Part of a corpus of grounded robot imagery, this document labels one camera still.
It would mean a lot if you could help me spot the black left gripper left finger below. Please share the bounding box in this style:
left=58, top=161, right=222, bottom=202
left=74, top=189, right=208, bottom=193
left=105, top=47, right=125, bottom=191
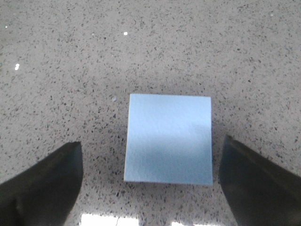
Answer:
left=0, top=142, right=83, bottom=226

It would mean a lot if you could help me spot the light blue foam cube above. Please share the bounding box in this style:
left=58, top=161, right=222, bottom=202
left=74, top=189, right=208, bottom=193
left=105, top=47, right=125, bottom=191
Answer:
left=124, top=94, right=213, bottom=185

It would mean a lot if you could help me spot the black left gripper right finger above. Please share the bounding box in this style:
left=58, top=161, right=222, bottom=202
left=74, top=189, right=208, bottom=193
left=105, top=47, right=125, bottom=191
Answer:
left=219, top=135, right=301, bottom=226

